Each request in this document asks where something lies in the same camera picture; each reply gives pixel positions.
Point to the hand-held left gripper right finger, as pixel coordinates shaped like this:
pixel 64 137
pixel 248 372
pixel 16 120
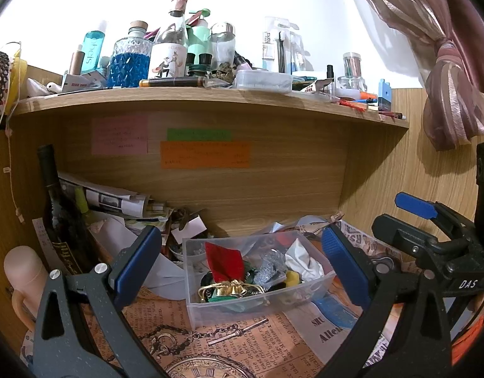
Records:
pixel 342 264

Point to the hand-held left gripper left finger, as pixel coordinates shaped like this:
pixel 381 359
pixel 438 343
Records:
pixel 141 260

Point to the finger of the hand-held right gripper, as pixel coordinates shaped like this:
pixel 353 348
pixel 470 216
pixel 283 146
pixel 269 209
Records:
pixel 415 204
pixel 395 231

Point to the white cloth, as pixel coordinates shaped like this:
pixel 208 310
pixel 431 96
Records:
pixel 305 262

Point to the yellow sponge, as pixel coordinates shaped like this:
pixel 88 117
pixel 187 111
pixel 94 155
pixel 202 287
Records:
pixel 294 278

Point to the silver glitter cloth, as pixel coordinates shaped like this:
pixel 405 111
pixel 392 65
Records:
pixel 269 265

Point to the red cloth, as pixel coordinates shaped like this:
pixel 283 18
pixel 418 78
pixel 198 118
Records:
pixel 224 262

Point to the green knit cloth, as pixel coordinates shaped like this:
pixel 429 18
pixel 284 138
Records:
pixel 222 298

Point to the clear plastic storage box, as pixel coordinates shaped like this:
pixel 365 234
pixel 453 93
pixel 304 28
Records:
pixel 226 313

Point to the white paper sheet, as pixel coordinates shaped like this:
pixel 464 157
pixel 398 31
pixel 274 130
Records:
pixel 163 271

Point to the small ceramic bowl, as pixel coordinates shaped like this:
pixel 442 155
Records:
pixel 178 252

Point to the wooden clothespin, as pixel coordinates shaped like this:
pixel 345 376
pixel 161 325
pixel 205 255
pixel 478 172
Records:
pixel 336 217

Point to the red plastic item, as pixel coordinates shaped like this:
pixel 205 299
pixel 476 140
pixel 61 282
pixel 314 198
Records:
pixel 284 239

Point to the white card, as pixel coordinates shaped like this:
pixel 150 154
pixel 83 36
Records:
pixel 194 225

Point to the pile of papers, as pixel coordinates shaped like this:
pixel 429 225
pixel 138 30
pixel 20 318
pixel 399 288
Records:
pixel 108 197

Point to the orange fabric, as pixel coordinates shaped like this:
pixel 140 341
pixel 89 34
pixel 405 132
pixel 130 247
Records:
pixel 470 342

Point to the yellow highlighter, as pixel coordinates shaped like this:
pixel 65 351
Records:
pixel 82 201

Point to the dark wine bottle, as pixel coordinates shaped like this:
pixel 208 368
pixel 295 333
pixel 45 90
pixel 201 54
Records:
pixel 61 224

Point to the white handwritten note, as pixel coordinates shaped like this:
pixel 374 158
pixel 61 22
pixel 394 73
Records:
pixel 41 240

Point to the blue plastic block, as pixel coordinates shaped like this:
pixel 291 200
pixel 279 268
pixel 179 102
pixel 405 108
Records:
pixel 384 96

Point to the beige mug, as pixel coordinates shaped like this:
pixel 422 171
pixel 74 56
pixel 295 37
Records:
pixel 23 271

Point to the red pen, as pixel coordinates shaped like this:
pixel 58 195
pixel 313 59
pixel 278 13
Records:
pixel 352 103

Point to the orange marker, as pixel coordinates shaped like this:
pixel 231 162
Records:
pixel 368 95

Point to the orange sticky note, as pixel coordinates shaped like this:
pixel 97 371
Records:
pixel 204 154

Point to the pink striped curtain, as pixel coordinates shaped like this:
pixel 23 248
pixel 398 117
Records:
pixel 454 86

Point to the pink sticky note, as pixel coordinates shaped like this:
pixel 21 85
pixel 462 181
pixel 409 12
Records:
pixel 120 136

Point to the newspaper print table mat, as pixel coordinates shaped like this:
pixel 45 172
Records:
pixel 246 350

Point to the green sticky note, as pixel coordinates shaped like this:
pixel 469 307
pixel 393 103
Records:
pixel 198 134

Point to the blue cartoon sticker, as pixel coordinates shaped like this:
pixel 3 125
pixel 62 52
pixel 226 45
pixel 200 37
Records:
pixel 27 348

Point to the small glass jar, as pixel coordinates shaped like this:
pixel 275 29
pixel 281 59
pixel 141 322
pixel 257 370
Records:
pixel 352 71

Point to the metal binder clip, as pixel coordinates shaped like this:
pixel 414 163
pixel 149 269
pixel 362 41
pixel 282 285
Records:
pixel 320 86

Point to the black capped nail polish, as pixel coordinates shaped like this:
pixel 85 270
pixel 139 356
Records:
pixel 330 75

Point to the wooden shelf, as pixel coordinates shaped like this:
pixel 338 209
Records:
pixel 187 100

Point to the brown pen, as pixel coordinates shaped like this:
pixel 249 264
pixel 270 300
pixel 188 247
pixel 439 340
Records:
pixel 171 82

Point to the white box with red label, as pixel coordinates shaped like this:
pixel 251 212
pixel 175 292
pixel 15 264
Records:
pixel 82 83

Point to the glass bottle with blue liquid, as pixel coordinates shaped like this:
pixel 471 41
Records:
pixel 129 69

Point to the clear plastic case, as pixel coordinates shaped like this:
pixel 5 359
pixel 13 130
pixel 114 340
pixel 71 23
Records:
pixel 261 82

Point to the clear bottle with printed label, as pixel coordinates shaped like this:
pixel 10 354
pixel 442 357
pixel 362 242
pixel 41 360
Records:
pixel 167 63

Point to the dark capped small bottle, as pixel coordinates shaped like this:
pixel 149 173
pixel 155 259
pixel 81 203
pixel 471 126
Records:
pixel 192 62
pixel 205 61

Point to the rose gold tube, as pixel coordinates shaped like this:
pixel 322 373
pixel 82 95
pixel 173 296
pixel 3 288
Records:
pixel 76 63

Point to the teal plastic bottle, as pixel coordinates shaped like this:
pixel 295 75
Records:
pixel 92 53

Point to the clear blister pack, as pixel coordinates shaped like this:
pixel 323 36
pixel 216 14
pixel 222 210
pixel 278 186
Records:
pixel 269 49

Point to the yellow plastic item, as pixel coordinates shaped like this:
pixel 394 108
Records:
pixel 18 73

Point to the clear jar with metal lid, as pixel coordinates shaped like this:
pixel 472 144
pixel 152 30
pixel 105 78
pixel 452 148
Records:
pixel 222 47

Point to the mint green pump bottle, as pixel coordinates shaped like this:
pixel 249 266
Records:
pixel 198 39

